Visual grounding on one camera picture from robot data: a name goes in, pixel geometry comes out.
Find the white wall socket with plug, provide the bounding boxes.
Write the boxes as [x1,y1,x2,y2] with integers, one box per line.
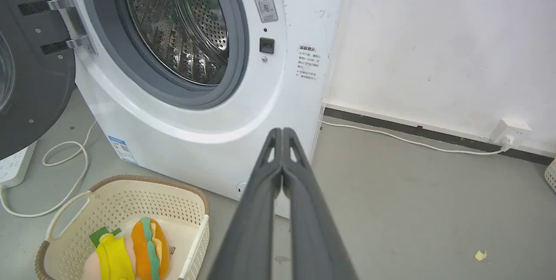
[490,119,533,149]

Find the white front-load washing machine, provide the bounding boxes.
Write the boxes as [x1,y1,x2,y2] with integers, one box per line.
[25,0,353,219]

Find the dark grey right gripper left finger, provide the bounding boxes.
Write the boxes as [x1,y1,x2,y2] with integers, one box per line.
[208,128,283,280]

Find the white perforated basket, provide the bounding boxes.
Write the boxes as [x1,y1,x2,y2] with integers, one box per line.
[544,158,556,193]

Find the white power strip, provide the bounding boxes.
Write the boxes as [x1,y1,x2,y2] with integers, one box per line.
[0,140,38,190]

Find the white power strip cable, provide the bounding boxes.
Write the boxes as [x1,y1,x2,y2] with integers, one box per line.
[0,120,98,218]

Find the orange burger plush toy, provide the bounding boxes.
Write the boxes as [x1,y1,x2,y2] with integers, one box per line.
[131,217,170,280]

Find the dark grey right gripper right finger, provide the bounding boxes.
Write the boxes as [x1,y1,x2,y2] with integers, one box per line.
[282,128,358,280]

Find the cream perforated laundry basket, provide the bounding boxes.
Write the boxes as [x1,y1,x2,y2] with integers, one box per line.
[35,175,211,280]

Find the dark grey washing machine door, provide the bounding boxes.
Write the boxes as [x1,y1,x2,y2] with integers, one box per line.
[0,0,77,161]

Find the yellow and pink plush toy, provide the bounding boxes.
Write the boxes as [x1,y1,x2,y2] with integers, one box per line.
[81,226,136,280]

